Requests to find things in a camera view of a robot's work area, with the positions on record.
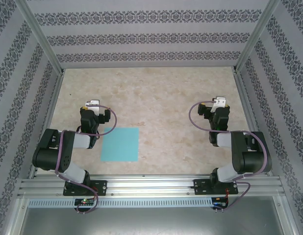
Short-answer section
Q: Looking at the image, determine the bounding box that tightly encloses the light blue cloth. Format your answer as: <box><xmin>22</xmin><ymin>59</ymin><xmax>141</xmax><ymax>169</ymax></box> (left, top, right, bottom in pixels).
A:
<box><xmin>100</xmin><ymin>127</ymin><xmax>140</xmax><ymax>163</ymax></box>

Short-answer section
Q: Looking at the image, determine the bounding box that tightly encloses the aluminium side rail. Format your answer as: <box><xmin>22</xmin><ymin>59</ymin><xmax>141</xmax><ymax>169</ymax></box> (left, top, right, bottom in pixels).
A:
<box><xmin>233</xmin><ymin>72</ymin><xmax>274</xmax><ymax>176</ymax></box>
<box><xmin>28</xmin><ymin>70</ymin><xmax>65</xmax><ymax>179</ymax></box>

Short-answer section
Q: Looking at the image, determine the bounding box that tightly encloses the aluminium lower frame bar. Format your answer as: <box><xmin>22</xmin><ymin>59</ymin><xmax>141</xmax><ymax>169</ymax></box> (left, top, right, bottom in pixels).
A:
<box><xmin>4</xmin><ymin>197</ymin><xmax>29</xmax><ymax>235</ymax></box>
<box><xmin>274</xmin><ymin>196</ymin><xmax>301</xmax><ymax>235</ymax></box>

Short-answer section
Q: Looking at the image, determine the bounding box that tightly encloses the grey metal shelf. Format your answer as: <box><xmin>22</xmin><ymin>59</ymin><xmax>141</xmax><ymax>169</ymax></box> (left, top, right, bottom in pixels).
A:
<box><xmin>18</xmin><ymin>207</ymin><xmax>293</xmax><ymax>235</ymax></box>

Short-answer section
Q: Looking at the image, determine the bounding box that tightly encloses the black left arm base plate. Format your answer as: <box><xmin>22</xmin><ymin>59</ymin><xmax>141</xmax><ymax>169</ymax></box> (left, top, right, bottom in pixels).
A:
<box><xmin>63</xmin><ymin>180</ymin><xmax>108</xmax><ymax>196</ymax></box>

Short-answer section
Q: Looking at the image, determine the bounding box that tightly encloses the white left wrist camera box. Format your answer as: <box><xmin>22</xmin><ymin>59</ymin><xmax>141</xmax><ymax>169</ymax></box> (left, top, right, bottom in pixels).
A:
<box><xmin>85</xmin><ymin>99</ymin><xmax>101</xmax><ymax>109</ymax></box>

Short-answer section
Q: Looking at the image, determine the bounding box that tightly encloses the aluminium mounting rail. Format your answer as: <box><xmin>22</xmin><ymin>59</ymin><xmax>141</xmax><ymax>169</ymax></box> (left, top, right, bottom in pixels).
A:
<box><xmin>19</xmin><ymin>174</ymin><xmax>282</xmax><ymax>197</ymax></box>

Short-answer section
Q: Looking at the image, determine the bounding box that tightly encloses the slotted grey cable duct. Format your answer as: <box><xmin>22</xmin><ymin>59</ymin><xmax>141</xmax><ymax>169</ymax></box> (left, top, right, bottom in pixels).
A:
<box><xmin>27</xmin><ymin>197</ymin><xmax>214</xmax><ymax>208</ymax></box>

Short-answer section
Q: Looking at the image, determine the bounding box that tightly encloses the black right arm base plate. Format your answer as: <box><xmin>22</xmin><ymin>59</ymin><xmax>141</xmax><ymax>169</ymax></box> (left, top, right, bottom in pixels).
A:
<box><xmin>193</xmin><ymin>178</ymin><xmax>239</xmax><ymax>195</ymax></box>

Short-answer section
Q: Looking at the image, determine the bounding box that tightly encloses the aluminium frame post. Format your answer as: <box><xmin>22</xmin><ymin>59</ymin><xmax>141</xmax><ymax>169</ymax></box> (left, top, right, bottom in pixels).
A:
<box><xmin>13</xmin><ymin>0</ymin><xmax>65</xmax><ymax>75</ymax></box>
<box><xmin>233</xmin><ymin>0</ymin><xmax>281</xmax><ymax>74</ymax></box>

